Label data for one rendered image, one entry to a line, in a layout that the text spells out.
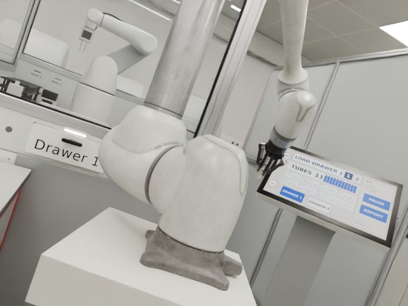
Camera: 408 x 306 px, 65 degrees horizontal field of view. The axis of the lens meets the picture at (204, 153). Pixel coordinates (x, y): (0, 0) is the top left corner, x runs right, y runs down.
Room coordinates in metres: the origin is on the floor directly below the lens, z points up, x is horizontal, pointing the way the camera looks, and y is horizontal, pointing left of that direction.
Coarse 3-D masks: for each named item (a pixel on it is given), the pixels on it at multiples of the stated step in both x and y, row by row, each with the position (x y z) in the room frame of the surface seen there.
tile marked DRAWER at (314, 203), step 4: (308, 200) 1.29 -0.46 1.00; (312, 200) 1.29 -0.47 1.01; (316, 200) 1.29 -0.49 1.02; (320, 200) 1.28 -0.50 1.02; (308, 204) 1.27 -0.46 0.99; (312, 204) 1.27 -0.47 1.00; (316, 204) 1.27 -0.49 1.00; (320, 204) 1.27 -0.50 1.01; (324, 204) 1.27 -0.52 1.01; (328, 204) 1.27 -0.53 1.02; (316, 208) 1.26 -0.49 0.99; (320, 208) 1.26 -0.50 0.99; (324, 208) 1.26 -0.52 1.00; (328, 208) 1.26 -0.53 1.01; (328, 212) 1.25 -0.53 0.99
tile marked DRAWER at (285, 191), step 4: (284, 188) 1.33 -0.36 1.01; (288, 188) 1.33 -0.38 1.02; (280, 192) 1.31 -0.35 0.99; (284, 192) 1.31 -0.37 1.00; (288, 192) 1.31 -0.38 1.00; (292, 192) 1.31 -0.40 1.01; (296, 192) 1.31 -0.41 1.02; (300, 192) 1.31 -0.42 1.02; (288, 196) 1.30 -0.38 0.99; (292, 196) 1.30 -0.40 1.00; (296, 196) 1.30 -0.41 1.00; (300, 196) 1.30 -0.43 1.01; (304, 196) 1.30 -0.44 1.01; (296, 200) 1.29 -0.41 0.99; (300, 200) 1.29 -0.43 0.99
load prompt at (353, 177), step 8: (296, 152) 1.46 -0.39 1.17; (296, 160) 1.43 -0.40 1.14; (304, 160) 1.43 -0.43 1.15; (312, 160) 1.43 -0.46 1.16; (320, 168) 1.40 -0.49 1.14; (328, 168) 1.40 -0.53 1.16; (336, 168) 1.40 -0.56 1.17; (336, 176) 1.37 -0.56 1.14; (344, 176) 1.37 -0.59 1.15; (352, 176) 1.36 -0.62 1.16; (360, 176) 1.36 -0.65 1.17; (360, 184) 1.34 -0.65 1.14
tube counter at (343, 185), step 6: (318, 174) 1.38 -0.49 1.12; (324, 174) 1.37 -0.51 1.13; (324, 180) 1.35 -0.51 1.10; (330, 180) 1.35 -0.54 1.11; (336, 180) 1.35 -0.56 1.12; (336, 186) 1.33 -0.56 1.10; (342, 186) 1.33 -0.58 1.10; (348, 186) 1.33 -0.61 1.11; (354, 186) 1.33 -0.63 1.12; (354, 192) 1.31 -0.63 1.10
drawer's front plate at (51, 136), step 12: (36, 132) 1.17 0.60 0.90; (48, 132) 1.18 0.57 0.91; (60, 132) 1.20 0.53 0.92; (60, 144) 1.20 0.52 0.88; (72, 144) 1.22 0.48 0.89; (84, 144) 1.23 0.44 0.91; (96, 144) 1.25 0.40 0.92; (48, 156) 1.19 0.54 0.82; (60, 156) 1.21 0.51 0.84; (72, 156) 1.22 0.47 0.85; (96, 156) 1.25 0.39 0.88; (96, 168) 1.26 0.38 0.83
